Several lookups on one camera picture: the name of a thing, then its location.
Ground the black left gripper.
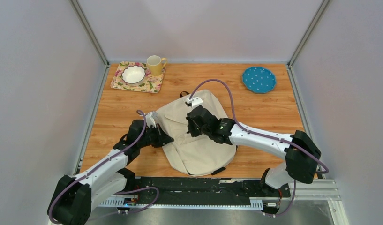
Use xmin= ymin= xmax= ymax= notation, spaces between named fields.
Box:
xmin=138 ymin=123 xmax=173 ymax=149

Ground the cream canvas backpack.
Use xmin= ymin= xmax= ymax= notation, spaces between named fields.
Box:
xmin=156 ymin=96 xmax=237 ymax=176

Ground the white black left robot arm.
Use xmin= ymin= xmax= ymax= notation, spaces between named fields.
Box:
xmin=47 ymin=120 xmax=174 ymax=225

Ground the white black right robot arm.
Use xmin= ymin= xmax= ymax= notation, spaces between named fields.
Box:
xmin=186 ymin=105 xmax=321 ymax=196

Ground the floral square tray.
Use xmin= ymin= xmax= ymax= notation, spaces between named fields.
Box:
xmin=110 ymin=61 xmax=166 ymax=93

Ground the white scalloped bowl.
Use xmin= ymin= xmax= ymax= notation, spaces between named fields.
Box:
xmin=122 ymin=65 xmax=146 ymax=86

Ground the blue polka dot plate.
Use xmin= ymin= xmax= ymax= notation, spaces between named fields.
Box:
xmin=241 ymin=66 xmax=277 ymax=94

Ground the yellow ceramic mug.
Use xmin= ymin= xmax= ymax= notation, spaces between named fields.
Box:
xmin=146 ymin=55 xmax=167 ymax=76

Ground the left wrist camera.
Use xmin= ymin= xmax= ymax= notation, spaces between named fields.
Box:
xmin=145 ymin=111 xmax=158 ymax=128

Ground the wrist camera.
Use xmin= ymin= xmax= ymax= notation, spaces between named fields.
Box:
xmin=185 ymin=97 xmax=203 ymax=108
xmin=145 ymin=111 xmax=158 ymax=128

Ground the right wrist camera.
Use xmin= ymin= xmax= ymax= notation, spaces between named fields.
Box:
xmin=185 ymin=97 xmax=203 ymax=108

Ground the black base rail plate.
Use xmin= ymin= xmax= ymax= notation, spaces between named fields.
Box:
xmin=124 ymin=177 xmax=291 ymax=206

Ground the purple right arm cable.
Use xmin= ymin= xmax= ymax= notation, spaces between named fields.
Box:
xmin=188 ymin=78 xmax=330 ymax=218

